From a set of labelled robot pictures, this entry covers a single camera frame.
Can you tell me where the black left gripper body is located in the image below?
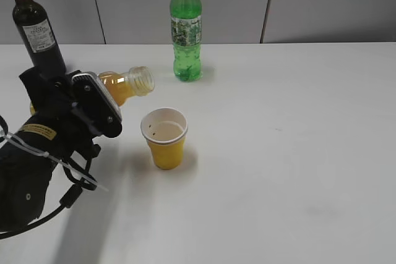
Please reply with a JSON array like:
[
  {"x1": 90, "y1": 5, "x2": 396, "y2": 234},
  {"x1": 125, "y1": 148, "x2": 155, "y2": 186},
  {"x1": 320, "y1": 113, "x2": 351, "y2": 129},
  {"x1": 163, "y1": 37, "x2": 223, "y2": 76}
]
[{"x1": 18, "y1": 67, "x2": 101, "y2": 161}]

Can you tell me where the NFC orange juice bottle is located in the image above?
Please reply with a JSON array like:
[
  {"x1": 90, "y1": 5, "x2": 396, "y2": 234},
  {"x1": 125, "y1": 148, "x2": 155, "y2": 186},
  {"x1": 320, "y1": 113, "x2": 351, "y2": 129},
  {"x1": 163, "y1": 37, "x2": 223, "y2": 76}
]
[{"x1": 30, "y1": 66, "x2": 155, "y2": 115}]

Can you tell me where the yellow paper cup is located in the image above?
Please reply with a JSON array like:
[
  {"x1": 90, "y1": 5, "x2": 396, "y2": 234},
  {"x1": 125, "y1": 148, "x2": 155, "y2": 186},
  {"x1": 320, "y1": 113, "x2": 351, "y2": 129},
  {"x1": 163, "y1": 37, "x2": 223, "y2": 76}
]
[{"x1": 140, "y1": 108, "x2": 188, "y2": 170}]

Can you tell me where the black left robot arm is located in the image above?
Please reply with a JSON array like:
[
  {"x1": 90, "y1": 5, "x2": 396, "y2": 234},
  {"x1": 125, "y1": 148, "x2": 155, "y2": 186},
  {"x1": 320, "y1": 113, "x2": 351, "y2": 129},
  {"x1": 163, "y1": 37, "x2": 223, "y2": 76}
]
[{"x1": 1, "y1": 68, "x2": 101, "y2": 239}]

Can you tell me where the dark red wine bottle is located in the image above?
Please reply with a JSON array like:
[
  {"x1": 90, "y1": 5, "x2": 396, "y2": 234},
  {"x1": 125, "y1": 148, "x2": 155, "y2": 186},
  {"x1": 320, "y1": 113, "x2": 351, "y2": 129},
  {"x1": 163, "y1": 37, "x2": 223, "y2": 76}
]
[{"x1": 12, "y1": 0, "x2": 66, "y2": 77}]

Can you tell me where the green plastic soda bottle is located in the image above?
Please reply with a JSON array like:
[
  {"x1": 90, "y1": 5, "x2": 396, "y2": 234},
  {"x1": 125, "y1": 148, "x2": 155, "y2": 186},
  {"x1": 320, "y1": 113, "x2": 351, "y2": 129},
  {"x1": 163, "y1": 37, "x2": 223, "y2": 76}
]
[{"x1": 170, "y1": 0, "x2": 202, "y2": 82}]

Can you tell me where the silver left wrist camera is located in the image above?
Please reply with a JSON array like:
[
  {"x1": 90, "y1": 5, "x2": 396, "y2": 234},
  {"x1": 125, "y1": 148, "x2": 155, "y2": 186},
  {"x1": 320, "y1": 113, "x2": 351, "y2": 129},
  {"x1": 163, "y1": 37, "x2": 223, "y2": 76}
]
[{"x1": 72, "y1": 72, "x2": 123, "y2": 138}]

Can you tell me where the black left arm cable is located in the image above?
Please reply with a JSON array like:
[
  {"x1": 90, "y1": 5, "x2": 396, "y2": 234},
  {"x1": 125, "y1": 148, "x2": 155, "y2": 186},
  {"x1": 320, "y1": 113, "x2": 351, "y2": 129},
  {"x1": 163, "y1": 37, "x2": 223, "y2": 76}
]
[{"x1": 0, "y1": 115, "x2": 101, "y2": 241}]

